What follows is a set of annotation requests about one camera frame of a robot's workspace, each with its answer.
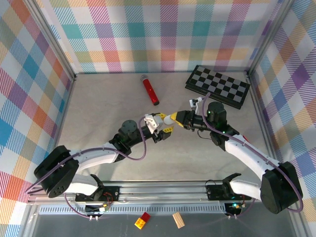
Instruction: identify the black controller board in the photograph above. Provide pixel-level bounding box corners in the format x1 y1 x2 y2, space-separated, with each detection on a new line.
85 201 112 222
223 201 246 220

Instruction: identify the aluminium side rail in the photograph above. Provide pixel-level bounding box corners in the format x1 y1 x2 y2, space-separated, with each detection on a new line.
245 71 283 161
43 74 78 186

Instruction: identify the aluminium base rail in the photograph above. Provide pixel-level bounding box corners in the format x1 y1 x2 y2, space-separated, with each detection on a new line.
27 180 306 205

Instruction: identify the yellow toy brick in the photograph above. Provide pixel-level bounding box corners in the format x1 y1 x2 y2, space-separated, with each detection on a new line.
134 216 147 230

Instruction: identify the black folding chessboard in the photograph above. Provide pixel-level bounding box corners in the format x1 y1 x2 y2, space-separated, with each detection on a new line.
185 65 251 110

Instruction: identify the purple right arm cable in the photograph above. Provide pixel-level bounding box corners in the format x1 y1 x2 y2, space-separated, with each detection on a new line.
201 92 304 220

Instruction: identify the thin black wire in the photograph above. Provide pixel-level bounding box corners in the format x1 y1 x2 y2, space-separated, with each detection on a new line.
197 129 212 140

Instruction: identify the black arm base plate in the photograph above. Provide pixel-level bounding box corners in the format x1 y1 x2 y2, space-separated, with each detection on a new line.
75 186 120 202
206 182 252 201

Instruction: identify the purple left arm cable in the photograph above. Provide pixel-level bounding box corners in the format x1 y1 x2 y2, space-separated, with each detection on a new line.
24 117 148 220

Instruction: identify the slotted grey cable duct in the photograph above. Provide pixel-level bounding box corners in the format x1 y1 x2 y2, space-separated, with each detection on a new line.
39 203 232 215

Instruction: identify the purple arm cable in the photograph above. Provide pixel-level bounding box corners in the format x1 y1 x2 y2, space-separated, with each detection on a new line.
24 117 148 220
201 92 304 220

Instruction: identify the pale pink earbud charging case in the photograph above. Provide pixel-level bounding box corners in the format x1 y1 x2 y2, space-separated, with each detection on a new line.
163 113 177 125

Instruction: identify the light wooden block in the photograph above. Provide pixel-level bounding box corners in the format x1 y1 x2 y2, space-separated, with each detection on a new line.
172 211 186 229

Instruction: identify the aluminium frame post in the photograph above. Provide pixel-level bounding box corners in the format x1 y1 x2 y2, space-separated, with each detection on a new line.
246 0 296 77
23 0 78 81

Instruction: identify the red glitter microphone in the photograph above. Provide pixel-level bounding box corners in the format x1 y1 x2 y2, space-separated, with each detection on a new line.
140 75 160 106

